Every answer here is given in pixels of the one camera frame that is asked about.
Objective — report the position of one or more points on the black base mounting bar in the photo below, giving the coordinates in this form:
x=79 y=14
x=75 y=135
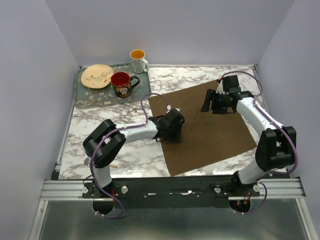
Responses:
x=180 y=192

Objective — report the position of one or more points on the white mug orange inside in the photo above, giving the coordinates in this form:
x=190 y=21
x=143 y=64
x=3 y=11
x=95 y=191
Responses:
x=138 y=62

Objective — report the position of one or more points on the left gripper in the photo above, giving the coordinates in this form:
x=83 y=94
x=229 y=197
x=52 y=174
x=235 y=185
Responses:
x=176 y=137

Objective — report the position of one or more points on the aluminium frame rail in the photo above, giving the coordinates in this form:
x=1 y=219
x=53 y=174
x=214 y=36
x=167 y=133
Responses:
x=71 y=190

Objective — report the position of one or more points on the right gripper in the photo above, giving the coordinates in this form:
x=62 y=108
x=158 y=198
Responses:
x=211 y=95

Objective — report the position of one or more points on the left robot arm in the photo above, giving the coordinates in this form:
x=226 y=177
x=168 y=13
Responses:
x=105 y=142

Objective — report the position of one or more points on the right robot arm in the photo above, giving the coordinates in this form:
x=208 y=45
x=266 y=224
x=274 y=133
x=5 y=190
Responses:
x=276 y=148

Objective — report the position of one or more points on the floral green tray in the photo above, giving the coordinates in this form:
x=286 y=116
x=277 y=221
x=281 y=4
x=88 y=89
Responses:
x=85 y=97

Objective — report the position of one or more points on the black skull mug red inside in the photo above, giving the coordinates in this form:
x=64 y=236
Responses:
x=123 y=84

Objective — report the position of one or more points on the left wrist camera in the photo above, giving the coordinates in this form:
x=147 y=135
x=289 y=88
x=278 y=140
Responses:
x=169 y=108

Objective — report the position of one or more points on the beige floral plate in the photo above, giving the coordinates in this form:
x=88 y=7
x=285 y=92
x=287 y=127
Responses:
x=97 y=76

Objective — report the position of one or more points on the brown cloth napkin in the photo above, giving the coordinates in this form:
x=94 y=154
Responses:
x=211 y=144

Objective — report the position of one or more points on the spoon with wooden handle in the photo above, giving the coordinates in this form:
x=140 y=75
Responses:
x=88 y=160

